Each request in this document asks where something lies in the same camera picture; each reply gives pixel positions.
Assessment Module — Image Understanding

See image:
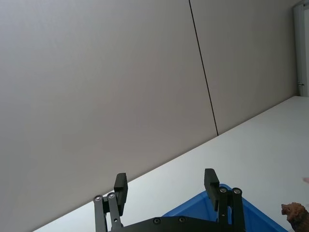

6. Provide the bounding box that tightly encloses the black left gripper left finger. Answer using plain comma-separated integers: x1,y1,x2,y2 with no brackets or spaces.
93,173,128,232

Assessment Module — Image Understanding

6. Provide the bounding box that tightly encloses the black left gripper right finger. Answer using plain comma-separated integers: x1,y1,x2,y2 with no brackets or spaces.
204,168,246,232

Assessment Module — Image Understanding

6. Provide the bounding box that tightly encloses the blue plastic bin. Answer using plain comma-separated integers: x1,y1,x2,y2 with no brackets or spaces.
161,183,290,232

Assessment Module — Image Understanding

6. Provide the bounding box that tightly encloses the brown toy animal figure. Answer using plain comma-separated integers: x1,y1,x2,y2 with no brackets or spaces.
281,202,309,232

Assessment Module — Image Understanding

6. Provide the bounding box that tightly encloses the grey metal door frame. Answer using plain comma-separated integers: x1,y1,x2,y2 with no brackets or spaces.
291,0,309,98

